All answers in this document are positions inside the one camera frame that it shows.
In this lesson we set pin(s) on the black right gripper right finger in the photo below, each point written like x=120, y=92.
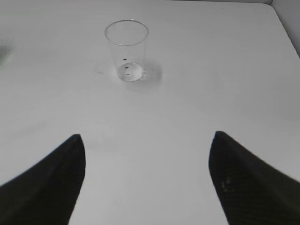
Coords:
x=251, y=192

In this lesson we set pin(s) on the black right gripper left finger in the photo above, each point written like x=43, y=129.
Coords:
x=46, y=193

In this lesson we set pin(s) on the transparent plastic cup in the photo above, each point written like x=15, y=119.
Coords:
x=127, y=42

